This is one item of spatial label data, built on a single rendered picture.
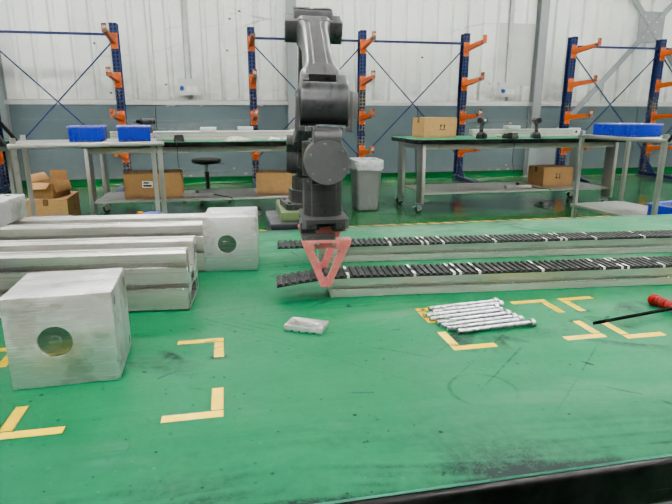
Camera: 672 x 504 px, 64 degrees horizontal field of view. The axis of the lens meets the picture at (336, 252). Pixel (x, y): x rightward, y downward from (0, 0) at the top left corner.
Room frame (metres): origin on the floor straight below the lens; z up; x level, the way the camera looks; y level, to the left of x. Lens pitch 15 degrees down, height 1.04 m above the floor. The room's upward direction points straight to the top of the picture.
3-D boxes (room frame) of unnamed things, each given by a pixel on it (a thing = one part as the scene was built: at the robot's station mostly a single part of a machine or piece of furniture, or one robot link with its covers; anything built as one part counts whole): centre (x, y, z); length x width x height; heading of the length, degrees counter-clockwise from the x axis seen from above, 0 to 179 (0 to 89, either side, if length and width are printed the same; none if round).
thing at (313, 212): (0.77, 0.02, 0.92); 0.10 x 0.07 x 0.07; 7
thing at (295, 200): (1.42, 0.08, 0.84); 0.12 x 0.09 x 0.08; 110
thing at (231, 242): (0.95, 0.19, 0.83); 0.12 x 0.09 x 0.10; 7
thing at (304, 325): (0.64, 0.04, 0.78); 0.05 x 0.03 x 0.01; 73
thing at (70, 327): (0.54, 0.28, 0.83); 0.11 x 0.10 x 0.10; 13
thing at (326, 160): (0.73, 0.01, 1.02); 0.12 x 0.09 x 0.12; 5
